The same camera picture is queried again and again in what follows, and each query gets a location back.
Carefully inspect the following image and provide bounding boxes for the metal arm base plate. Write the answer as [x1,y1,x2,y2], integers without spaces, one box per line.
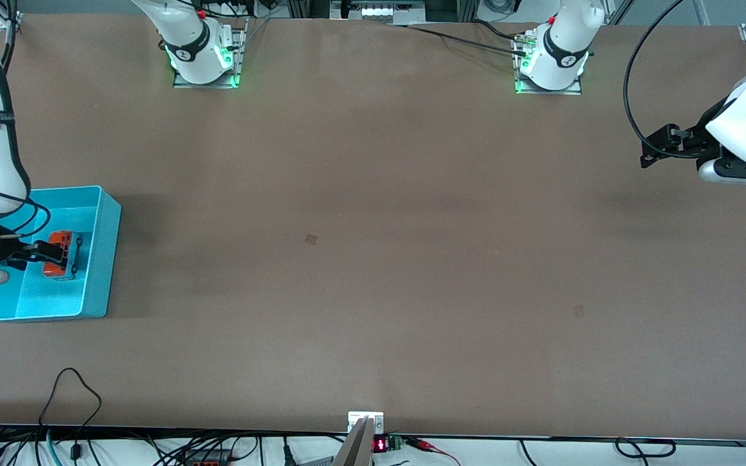
[514,32,584,96]
[172,18,242,89]

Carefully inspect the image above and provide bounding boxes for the black looped cable with plug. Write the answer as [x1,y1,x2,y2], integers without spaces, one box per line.
[38,368,103,461]

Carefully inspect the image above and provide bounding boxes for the black coiled cable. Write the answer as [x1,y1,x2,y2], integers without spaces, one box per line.
[614,438,678,459]

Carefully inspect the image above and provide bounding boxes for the blue plastic box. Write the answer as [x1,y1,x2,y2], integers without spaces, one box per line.
[0,185,122,322]

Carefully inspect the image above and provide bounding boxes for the white mounting plate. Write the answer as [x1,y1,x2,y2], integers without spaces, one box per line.
[347,411,385,434]

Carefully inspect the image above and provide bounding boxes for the black cable on table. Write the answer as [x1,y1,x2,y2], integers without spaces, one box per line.
[383,23,532,58]

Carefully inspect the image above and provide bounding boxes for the aluminium frame with light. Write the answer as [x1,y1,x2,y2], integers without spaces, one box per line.
[329,0,427,27]

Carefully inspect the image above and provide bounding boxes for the grey camera mount bar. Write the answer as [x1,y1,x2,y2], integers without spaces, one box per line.
[333,416,375,466]

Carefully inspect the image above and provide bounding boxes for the orange toy bus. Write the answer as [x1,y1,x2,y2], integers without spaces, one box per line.
[43,230,86,281]

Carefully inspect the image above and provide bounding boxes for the red clip lead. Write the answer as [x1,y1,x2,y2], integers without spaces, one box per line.
[404,437,461,465]

